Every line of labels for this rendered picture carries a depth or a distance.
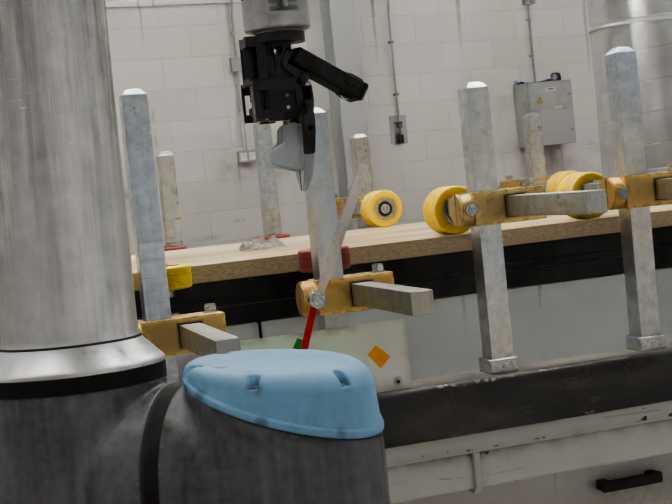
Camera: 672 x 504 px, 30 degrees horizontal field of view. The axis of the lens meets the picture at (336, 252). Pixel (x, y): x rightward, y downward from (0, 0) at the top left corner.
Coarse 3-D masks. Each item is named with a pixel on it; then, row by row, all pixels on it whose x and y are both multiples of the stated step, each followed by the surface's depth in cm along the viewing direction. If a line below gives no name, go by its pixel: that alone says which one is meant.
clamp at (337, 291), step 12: (348, 276) 178; (360, 276) 178; (372, 276) 178; (384, 276) 179; (300, 288) 177; (312, 288) 176; (336, 288) 177; (348, 288) 177; (300, 300) 178; (336, 300) 177; (348, 300) 177; (300, 312) 179; (324, 312) 176; (336, 312) 177
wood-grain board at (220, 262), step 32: (416, 224) 269; (512, 224) 222; (544, 224) 210; (576, 224) 211; (608, 224) 213; (192, 256) 225; (224, 256) 212; (256, 256) 201; (288, 256) 197; (352, 256) 200; (384, 256) 201; (416, 256) 203
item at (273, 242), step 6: (258, 240) 226; (264, 240) 225; (270, 240) 224; (276, 240) 224; (240, 246) 225; (246, 246) 224; (252, 246) 223; (258, 246) 223; (264, 246) 223; (270, 246) 223; (276, 246) 223; (282, 246) 223
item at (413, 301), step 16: (352, 288) 177; (368, 288) 170; (384, 288) 164; (400, 288) 161; (416, 288) 159; (368, 304) 171; (384, 304) 165; (400, 304) 159; (416, 304) 155; (432, 304) 156
